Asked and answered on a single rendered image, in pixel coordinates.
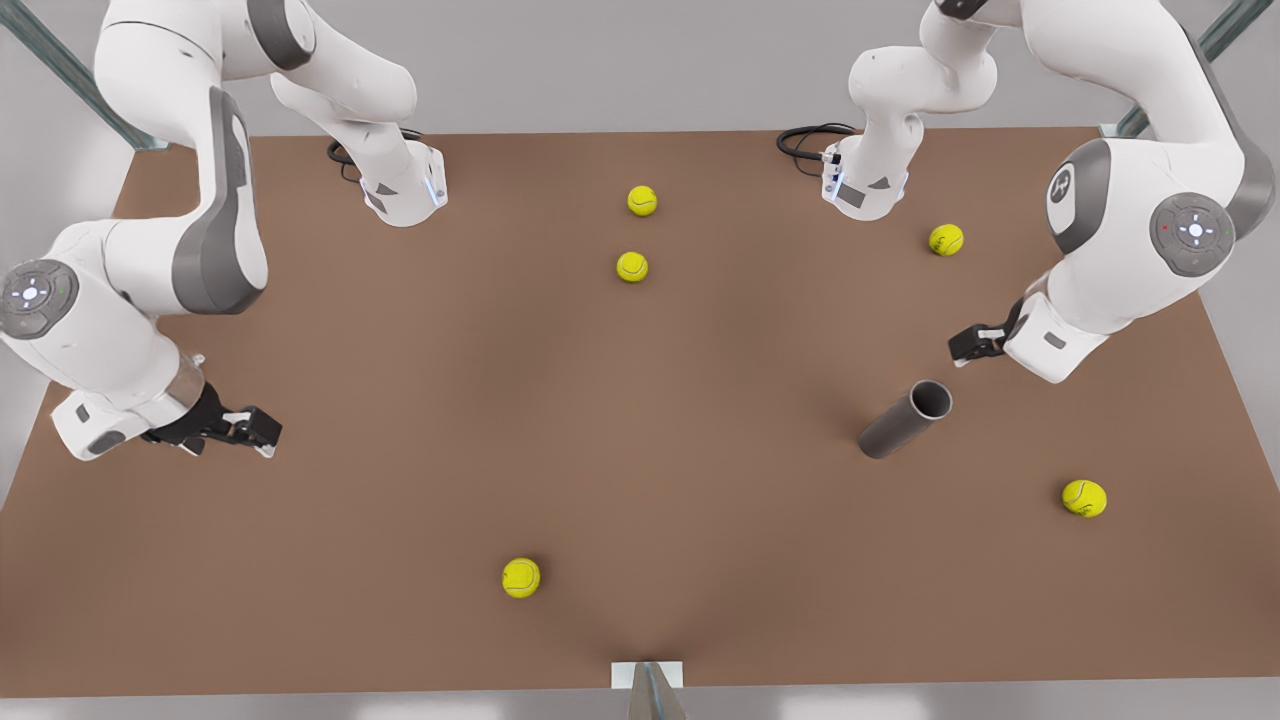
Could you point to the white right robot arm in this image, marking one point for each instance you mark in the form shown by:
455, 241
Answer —
215, 230

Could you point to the grey tennis tube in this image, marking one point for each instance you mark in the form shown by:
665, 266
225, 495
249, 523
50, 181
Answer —
905, 418

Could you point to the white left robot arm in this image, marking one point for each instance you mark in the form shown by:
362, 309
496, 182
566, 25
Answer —
1120, 270

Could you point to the silver frame post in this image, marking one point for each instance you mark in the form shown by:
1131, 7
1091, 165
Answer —
70, 75
1185, 70
650, 690

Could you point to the yellow tennis ball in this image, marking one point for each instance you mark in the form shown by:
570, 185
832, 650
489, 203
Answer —
521, 578
642, 201
946, 240
632, 267
1084, 498

